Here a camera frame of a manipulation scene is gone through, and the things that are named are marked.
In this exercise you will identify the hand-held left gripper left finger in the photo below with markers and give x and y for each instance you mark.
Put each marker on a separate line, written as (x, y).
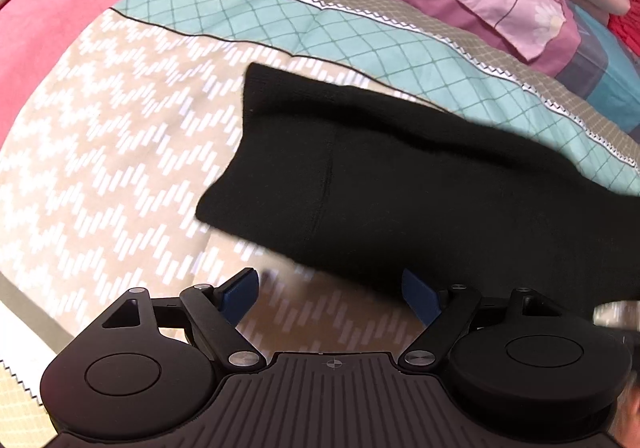
(240, 295)

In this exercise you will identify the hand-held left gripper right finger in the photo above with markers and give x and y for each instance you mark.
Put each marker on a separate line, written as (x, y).
(421, 299)

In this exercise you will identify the black pants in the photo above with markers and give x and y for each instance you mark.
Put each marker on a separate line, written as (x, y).
(400, 178)

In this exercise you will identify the patterned beige teal quilt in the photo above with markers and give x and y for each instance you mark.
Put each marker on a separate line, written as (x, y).
(125, 153)

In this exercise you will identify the blue grey striped blanket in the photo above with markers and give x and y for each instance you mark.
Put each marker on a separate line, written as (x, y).
(600, 58)

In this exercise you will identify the red cloth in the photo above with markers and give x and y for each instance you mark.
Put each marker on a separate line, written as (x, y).
(626, 25)

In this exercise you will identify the coral pink blanket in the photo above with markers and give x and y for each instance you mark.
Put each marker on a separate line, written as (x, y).
(60, 3)

